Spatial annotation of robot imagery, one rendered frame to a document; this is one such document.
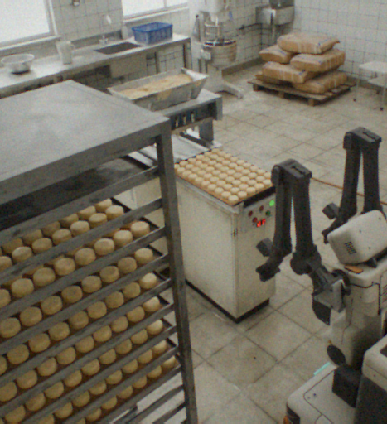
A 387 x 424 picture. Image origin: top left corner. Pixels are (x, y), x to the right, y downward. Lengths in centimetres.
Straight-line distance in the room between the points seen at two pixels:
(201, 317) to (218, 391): 57
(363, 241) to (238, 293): 118
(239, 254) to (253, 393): 74
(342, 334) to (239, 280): 86
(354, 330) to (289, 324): 101
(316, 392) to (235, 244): 86
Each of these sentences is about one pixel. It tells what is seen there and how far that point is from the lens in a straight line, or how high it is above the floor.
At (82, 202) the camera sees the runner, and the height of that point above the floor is 169.
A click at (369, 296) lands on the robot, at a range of 206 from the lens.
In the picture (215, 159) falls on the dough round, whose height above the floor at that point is 92.
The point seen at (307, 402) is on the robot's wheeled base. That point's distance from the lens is 250.
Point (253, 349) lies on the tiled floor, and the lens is 307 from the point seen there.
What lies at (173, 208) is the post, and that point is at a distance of 130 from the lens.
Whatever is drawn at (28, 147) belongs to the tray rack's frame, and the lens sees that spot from 115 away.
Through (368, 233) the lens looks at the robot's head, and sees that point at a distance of 204.
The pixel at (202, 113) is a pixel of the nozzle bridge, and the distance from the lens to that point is 334.
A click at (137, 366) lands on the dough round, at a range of 162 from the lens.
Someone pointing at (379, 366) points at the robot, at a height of 79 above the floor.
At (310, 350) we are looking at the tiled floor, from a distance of 309.
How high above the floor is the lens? 225
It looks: 32 degrees down
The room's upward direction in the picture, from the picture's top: 4 degrees counter-clockwise
